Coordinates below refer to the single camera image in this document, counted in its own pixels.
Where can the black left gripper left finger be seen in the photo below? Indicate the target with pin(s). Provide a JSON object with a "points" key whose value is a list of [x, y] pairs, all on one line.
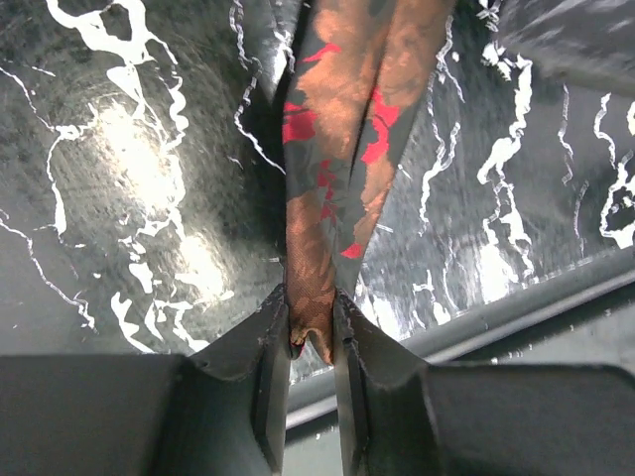
{"points": [[220, 411]]}

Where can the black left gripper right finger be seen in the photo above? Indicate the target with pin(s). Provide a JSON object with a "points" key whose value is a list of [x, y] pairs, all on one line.
{"points": [[400, 415]]}

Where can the brown floral long tie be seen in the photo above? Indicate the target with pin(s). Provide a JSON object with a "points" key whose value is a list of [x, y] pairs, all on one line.
{"points": [[361, 72]]}

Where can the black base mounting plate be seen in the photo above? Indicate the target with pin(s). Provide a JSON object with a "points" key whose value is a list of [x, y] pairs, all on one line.
{"points": [[584, 316]]}

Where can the black marble pattern mat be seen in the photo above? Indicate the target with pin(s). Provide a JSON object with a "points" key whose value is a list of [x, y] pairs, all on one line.
{"points": [[142, 200]]}

